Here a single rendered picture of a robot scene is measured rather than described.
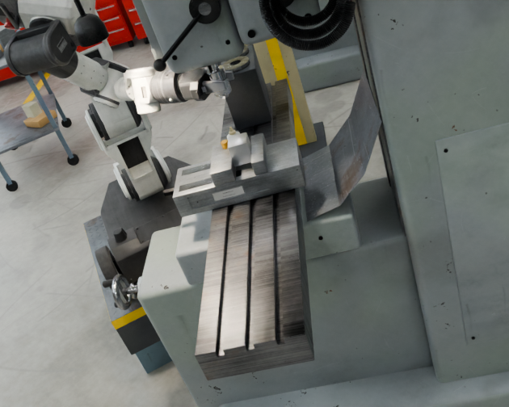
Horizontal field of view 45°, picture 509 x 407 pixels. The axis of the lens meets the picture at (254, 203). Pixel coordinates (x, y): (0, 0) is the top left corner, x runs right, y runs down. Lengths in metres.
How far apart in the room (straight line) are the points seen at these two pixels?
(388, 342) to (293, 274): 0.67
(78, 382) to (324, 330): 1.30
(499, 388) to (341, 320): 0.50
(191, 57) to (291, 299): 0.60
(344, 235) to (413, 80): 0.48
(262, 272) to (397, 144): 0.43
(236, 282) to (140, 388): 1.32
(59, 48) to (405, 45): 0.90
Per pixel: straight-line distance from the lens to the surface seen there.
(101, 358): 2.88
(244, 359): 1.30
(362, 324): 1.91
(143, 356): 2.63
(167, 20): 1.46
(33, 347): 3.18
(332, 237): 1.66
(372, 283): 1.80
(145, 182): 2.44
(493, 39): 1.41
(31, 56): 1.76
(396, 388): 2.05
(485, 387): 2.03
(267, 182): 1.62
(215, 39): 1.47
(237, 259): 1.47
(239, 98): 1.97
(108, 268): 2.33
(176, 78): 1.65
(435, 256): 1.67
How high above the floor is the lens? 1.82
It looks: 33 degrees down
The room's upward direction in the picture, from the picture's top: 20 degrees counter-clockwise
